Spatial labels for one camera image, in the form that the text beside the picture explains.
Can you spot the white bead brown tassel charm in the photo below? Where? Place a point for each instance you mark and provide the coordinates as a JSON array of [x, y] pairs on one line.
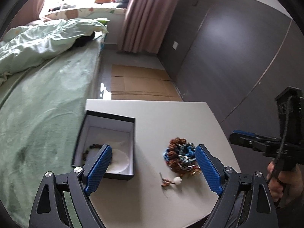
[[167, 182]]

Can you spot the light green crumpled duvet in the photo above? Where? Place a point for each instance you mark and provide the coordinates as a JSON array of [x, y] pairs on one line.
[[24, 47]]

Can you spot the pink curtain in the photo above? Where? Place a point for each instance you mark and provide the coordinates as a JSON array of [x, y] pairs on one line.
[[145, 25]]

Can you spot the white wall socket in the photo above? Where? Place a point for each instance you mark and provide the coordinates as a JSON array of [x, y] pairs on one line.
[[175, 45]]

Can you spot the green bed sheet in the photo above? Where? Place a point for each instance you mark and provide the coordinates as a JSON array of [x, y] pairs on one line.
[[42, 110]]

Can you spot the flattened cardboard sheet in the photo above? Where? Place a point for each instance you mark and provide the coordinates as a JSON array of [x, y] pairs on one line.
[[140, 83]]

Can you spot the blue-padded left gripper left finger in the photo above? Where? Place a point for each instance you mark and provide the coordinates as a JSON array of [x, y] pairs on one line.
[[49, 207]]

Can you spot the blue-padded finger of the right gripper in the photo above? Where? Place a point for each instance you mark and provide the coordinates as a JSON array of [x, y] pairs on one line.
[[259, 143]]

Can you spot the person's right hand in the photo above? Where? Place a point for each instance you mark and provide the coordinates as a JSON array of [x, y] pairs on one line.
[[287, 187]]

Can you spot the patterned pillow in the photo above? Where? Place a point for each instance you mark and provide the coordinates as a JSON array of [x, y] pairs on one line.
[[85, 13]]

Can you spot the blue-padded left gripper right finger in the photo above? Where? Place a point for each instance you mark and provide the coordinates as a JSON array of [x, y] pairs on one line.
[[243, 200]]

